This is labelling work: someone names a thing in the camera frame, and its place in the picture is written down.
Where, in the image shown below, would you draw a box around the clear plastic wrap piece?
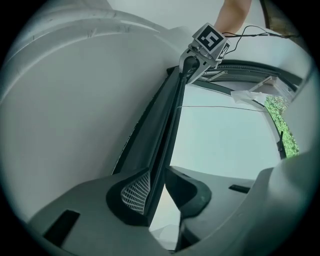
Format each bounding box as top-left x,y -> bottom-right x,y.
230,90 -> 266,105

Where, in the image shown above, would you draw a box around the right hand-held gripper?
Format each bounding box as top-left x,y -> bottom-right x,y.
178,22 -> 231,84

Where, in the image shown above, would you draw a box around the thin pull cord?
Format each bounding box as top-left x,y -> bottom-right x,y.
176,104 -> 282,115

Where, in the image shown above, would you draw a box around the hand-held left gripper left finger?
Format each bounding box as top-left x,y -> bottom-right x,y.
27,167 -> 171,254

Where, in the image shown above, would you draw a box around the dark window frame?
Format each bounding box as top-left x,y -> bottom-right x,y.
111,59 -> 304,176

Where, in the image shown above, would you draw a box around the dark brown curtain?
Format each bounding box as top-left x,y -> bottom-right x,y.
259,0 -> 302,39

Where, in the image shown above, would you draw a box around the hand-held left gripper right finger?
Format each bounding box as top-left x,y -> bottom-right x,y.
164,149 -> 320,255

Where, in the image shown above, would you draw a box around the thin black cable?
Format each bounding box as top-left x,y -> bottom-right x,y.
221,24 -> 302,54

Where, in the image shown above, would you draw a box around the green trees outside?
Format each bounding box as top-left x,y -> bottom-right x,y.
264,95 -> 300,159

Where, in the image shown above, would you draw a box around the person's right forearm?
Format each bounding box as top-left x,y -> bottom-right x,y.
213,0 -> 252,35

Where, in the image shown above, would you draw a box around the white open window sash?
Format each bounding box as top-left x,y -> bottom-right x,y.
249,75 -> 295,101

